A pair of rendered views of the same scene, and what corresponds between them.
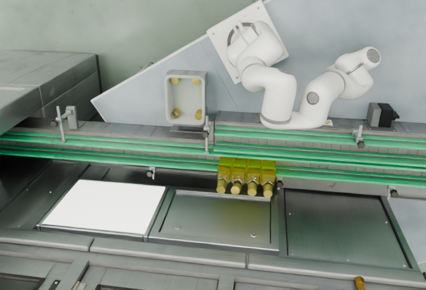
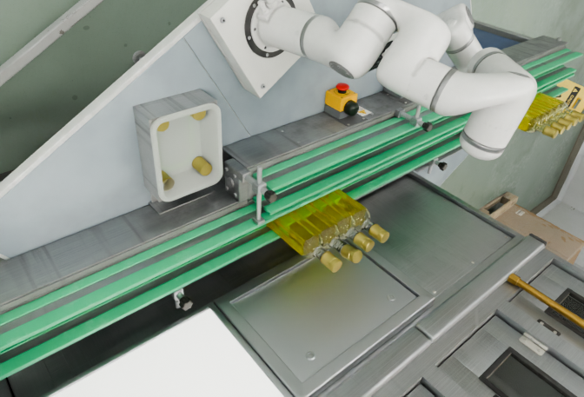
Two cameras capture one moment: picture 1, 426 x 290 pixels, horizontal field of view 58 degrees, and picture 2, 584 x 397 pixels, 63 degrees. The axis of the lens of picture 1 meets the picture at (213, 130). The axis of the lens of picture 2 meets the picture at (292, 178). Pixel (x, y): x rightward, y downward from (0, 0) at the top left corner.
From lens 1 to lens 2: 1.02 m
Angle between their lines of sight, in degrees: 44
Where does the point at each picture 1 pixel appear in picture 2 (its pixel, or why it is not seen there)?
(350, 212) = (411, 208)
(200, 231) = (341, 339)
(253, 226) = (377, 287)
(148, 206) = (231, 356)
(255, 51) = (430, 49)
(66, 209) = not seen: outside the picture
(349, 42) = not seen: outside the picture
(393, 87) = not seen: hidden behind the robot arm
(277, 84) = (528, 97)
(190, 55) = (169, 69)
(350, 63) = (467, 32)
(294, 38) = (315, 2)
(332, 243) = (442, 254)
